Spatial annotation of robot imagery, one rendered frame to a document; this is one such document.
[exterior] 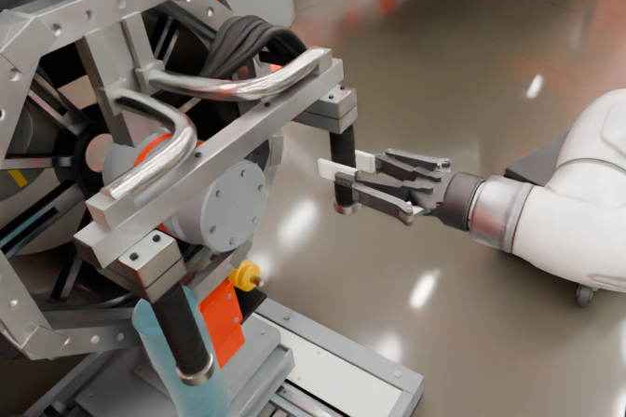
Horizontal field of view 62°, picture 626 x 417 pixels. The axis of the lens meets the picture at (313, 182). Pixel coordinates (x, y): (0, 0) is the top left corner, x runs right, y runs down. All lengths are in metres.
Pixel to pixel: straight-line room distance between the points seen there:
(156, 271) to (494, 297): 1.32
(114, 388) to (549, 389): 1.08
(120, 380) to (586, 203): 1.09
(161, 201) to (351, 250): 1.33
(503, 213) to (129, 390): 0.98
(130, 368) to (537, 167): 1.23
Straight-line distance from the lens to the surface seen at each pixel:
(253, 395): 1.32
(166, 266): 0.53
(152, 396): 1.32
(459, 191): 0.68
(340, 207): 0.80
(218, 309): 0.99
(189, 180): 0.55
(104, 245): 0.51
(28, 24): 0.64
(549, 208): 0.65
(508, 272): 1.78
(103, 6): 0.69
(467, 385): 1.51
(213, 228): 0.67
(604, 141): 0.72
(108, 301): 0.94
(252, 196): 0.72
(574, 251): 0.64
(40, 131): 1.20
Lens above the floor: 1.28
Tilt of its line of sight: 37 degrees down
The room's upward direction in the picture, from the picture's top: 7 degrees counter-clockwise
